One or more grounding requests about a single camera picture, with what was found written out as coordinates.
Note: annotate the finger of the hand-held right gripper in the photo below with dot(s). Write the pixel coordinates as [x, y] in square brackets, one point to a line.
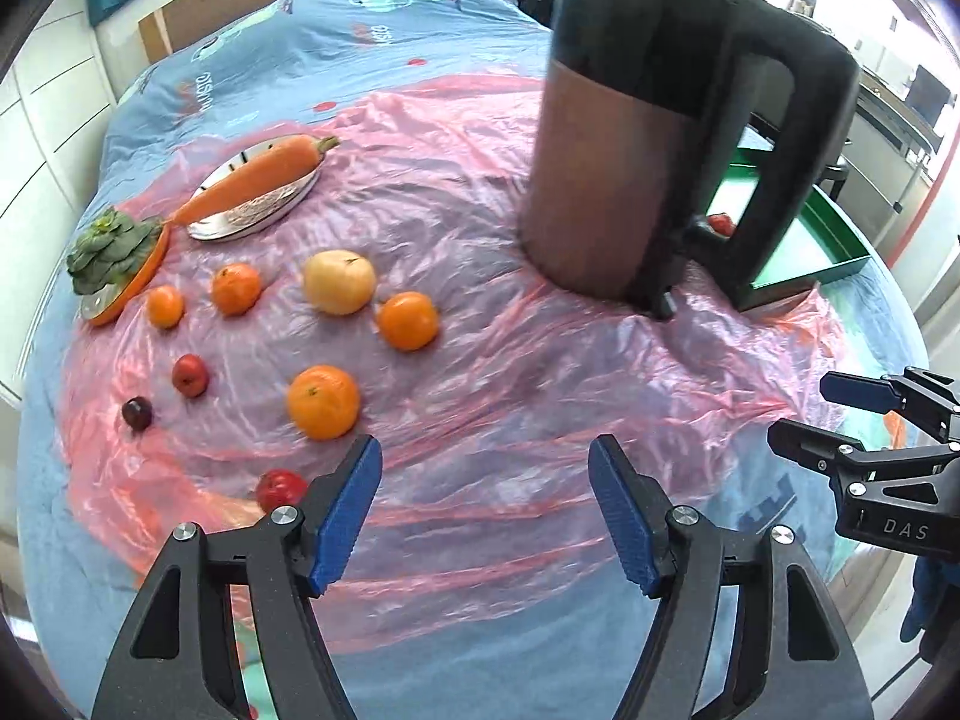
[855, 390]
[806, 442]

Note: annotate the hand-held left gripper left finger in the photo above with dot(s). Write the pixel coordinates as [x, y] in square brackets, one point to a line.
[349, 510]

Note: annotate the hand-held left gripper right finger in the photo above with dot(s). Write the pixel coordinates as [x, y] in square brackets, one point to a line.
[622, 510]

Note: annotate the large speckled red apple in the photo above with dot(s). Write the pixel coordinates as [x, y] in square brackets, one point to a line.
[281, 490]

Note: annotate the green metal tray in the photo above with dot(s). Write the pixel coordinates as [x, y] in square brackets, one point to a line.
[817, 240]

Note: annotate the small red apple with stem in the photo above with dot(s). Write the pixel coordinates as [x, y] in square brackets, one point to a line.
[190, 374]

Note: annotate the yellow round pear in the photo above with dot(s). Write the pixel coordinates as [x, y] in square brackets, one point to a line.
[340, 283]

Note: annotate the dark purple plum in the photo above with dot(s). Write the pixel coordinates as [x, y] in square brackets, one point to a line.
[137, 413]

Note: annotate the small deep orange mandarin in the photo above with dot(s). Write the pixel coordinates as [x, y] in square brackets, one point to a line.
[236, 289]

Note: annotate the small pale mandarin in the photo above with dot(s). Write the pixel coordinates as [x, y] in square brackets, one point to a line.
[165, 306]

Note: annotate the person's blue clothing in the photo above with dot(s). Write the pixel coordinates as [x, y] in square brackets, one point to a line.
[926, 600]

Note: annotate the large orange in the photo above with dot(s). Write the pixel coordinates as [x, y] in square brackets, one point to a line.
[324, 402]

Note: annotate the pink plastic sheet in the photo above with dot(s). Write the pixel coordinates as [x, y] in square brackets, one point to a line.
[487, 390]

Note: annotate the medium orange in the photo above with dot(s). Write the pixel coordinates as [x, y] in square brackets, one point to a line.
[407, 321]

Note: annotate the black monitor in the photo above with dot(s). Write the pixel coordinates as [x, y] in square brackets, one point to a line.
[928, 96]

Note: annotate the white oval plate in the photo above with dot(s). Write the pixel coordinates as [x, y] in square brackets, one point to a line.
[247, 219]

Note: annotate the orange plate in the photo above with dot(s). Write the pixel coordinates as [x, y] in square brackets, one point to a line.
[139, 281]

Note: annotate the black and steel electric kettle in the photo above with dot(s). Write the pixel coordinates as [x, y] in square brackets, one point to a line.
[615, 165]

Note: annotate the carrot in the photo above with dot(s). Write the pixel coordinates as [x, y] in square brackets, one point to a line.
[255, 176]

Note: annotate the green leafy vegetable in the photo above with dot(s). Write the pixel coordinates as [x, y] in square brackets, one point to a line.
[105, 251]

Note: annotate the white wardrobe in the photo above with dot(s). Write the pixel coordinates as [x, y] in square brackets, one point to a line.
[45, 150]

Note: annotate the blue printed blanket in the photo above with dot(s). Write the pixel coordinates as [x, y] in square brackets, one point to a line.
[300, 37]

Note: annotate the wooden headboard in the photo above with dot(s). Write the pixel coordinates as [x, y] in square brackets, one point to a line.
[247, 11]

